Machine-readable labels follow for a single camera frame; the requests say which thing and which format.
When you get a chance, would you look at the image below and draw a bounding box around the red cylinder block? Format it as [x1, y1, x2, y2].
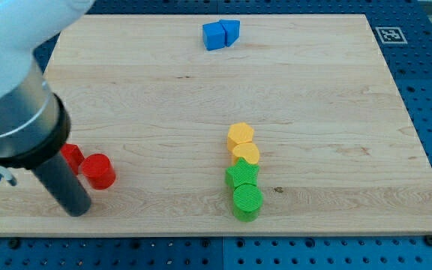
[81, 154, 116, 190]

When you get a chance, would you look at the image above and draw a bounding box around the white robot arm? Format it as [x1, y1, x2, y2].
[0, 0, 95, 169]

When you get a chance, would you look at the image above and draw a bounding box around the green star block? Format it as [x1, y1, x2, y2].
[225, 157, 260, 189]

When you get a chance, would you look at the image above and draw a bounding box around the red star block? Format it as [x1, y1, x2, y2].
[61, 143, 85, 176]

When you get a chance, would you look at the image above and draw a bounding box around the wooden board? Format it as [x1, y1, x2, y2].
[0, 14, 432, 238]

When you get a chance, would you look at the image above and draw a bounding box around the yellow hexagon block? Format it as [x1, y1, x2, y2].
[226, 122, 254, 152]

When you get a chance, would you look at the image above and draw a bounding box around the yellow heart block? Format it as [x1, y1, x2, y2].
[231, 142, 260, 165]

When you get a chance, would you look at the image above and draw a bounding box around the green cylinder block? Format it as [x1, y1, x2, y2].
[232, 184, 263, 222]

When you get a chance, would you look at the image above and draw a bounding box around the blue cube block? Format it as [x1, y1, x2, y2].
[202, 22, 226, 51]

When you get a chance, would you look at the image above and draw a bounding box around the blue pentagon block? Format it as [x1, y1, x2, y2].
[219, 19, 241, 47]

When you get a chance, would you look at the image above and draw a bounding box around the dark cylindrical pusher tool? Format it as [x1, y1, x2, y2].
[31, 152, 92, 217]

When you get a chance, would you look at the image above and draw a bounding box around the white fiducial marker tag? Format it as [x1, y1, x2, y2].
[375, 26, 407, 44]

